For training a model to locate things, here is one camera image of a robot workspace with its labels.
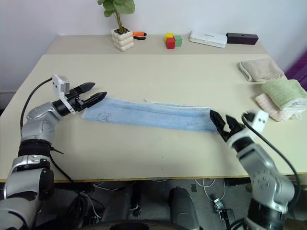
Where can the purple ribbed object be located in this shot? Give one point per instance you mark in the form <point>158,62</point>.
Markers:
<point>297,69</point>

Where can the folded beige towel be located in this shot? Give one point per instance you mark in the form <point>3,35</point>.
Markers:
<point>262,69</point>

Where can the yellow cube block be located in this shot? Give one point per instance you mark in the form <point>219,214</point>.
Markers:
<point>168,35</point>

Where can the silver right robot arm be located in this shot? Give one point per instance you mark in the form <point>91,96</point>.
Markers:
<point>263,172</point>

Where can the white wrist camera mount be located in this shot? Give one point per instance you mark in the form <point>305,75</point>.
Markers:
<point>61,83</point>
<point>261,121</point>

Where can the metal caster wheel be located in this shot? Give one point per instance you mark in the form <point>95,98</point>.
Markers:
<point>219,206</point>

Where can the dark purple long box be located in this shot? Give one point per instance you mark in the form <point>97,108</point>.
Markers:
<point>242,38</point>

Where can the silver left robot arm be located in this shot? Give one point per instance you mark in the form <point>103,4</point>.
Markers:
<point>36,127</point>

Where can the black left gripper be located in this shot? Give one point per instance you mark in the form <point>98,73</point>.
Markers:
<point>76,100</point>

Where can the small black block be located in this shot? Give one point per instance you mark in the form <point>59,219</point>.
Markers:
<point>193,187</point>

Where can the red cube block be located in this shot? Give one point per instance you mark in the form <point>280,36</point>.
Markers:
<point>170,43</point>

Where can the white bubble plant pot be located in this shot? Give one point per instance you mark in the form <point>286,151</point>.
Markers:
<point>122,40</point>

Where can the flat white box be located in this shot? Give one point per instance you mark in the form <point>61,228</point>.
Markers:
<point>207,38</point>

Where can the light blue towel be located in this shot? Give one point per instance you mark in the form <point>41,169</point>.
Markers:
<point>148,116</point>

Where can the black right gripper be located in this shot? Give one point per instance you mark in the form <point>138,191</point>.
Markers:
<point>229,134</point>

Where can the dark rounded shape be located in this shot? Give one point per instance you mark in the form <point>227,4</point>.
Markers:
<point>183,206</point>

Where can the green cube block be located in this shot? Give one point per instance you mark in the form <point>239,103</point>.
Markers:
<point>178,41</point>

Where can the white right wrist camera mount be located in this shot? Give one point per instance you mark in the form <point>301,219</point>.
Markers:
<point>261,121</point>

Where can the green leafy plant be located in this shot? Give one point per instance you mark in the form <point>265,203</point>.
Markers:
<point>118,7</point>

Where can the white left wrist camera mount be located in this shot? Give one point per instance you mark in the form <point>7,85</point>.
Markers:
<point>61,83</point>

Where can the folded pink towel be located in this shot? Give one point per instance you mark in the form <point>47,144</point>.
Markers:
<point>271,107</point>

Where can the folded green towel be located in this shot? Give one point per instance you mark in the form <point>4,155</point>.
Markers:
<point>285,93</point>

